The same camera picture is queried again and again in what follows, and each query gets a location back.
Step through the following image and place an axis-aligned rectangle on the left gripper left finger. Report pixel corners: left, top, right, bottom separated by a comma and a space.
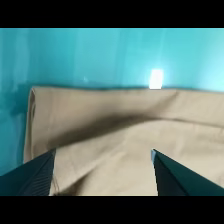
0, 148, 57, 197

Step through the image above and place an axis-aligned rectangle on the beige shirt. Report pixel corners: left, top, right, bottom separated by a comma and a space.
22, 86, 224, 197

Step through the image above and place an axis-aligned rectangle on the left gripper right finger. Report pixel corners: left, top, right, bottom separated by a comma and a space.
151, 148, 224, 197

